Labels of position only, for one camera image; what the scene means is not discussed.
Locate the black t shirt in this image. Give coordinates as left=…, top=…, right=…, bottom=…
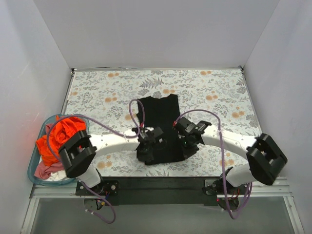
left=136, top=95, right=199, bottom=166

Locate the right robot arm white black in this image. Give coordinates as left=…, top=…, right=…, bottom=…
left=174, top=117, right=288, bottom=194

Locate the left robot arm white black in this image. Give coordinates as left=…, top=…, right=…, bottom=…
left=58, top=127, right=164, bottom=195

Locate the floral patterned table mat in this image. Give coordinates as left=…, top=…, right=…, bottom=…
left=65, top=69, right=261, bottom=176

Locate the orange t shirt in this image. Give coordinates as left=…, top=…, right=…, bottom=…
left=36, top=117, right=86, bottom=166

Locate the white t shirt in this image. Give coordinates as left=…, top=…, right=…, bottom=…
left=45, top=170, right=73, bottom=182

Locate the pink t shirt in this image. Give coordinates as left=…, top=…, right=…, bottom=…
left=35, top=155, right=64, bottom=180

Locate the teal plastic laundry basket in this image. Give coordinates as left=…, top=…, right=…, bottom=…
left=27, top=115, right=89, bottom=187

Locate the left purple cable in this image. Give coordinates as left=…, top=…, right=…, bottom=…
left=46, top=99, right=146, bottom=224

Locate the purple cable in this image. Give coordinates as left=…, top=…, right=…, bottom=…
left=46, top=99, right=146, bottom=224
left=172, top=109, right=254, bottom=219

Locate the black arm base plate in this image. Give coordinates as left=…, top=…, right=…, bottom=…
left=75, top=176, right=251, bottom=207

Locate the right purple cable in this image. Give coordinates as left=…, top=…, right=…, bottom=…
left=172, top=109, right=254, bottom=219

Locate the aluminium frame rail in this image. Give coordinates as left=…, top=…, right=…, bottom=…
left=21, top=177, right=304, bottom=234

